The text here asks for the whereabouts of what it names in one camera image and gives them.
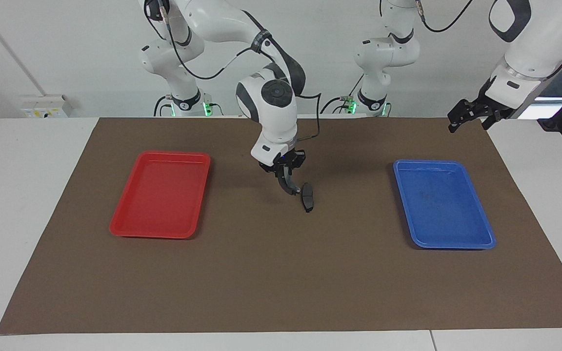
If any curved brake shoe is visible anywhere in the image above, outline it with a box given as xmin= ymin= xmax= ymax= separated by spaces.
xmin=277 ymin=170 xmax=301 ymax=197

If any small dark brake pad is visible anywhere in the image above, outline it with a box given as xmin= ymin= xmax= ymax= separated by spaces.
xmin=301 ymin=182 xmax=315 ymax=214

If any blue plastic tray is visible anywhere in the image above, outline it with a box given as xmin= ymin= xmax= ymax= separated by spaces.
xmin=392 ymin=159 xmax=497 ymax=250

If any brown table mat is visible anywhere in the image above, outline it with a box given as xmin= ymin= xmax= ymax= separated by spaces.
xmin=0 ymin=117 xmax=562 ymax=335

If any red plastic tray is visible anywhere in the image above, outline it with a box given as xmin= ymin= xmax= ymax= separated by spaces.
xmin=109 ymin=151 xmax=212 ymax=240

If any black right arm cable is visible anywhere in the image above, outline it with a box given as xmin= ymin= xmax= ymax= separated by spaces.
xmin=161 ymin=5 xmax=322 ymax=143

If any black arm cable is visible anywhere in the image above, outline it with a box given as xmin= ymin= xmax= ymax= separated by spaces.
xmin=417 ymin=0 xmax=474 ymax=34
xmin=161 ymin=5 xmax=322 ymax=143

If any black left base cable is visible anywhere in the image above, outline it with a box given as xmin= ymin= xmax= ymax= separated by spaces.
xmin=320 ymin=73 xmax=364 ymax=115

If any black base cable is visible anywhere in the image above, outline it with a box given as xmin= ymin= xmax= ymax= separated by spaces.
xmin=153 ymin=95 xmax=174 ymax=117
xmin=320 ymin=73 xmax=364 ymax=115

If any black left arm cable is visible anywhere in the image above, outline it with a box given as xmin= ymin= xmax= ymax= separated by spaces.
xmin=417 ymin=0 xmax=474 ymax=34

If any black right base cable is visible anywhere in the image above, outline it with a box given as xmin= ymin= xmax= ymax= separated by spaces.
xmin=153 ymin=95 xmax=174 ymax=117

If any white wall socket box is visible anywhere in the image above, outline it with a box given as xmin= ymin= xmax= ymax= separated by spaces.
xmin=19 ymin=95 xmax=73 ymax=119

